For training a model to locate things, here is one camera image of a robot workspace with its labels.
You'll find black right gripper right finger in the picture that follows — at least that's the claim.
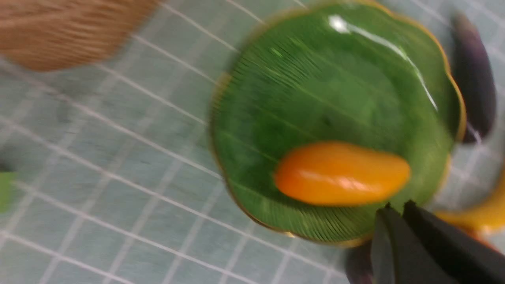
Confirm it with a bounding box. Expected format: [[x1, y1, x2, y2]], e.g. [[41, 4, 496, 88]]
[[402, 201, 505, 284]]

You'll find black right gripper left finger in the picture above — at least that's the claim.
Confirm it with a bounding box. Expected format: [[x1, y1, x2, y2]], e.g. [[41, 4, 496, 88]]
[[371, 204, 458, 284]]

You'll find yellow toy banana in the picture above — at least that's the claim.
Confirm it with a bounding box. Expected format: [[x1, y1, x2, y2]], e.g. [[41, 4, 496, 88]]
[[434, 171, 505, 234]]

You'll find orange yellow toy mango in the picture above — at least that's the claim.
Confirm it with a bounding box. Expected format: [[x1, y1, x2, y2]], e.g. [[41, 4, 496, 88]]
[[273, 141, 411, 206]]

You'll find dark purple toy eggplant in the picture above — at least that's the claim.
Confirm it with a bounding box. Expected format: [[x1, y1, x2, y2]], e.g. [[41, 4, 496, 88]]
[[452, 12, 497, 144]]

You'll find green leaf-shaped glass plate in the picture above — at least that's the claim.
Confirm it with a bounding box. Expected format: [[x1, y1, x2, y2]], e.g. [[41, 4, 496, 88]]
[[209, 0, 467, 247]]

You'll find green checkered tablecloth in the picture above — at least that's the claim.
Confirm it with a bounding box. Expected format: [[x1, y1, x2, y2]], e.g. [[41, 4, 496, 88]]
[[0, 0, 505, 284]]

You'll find green foam cube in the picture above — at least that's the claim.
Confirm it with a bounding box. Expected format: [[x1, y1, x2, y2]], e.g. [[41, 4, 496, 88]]
[[0, 171, 16, 213]]

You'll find woven wicker basket green lining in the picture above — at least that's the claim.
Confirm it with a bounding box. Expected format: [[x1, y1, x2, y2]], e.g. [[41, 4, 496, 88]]
[[0, 0, 161, 72]]

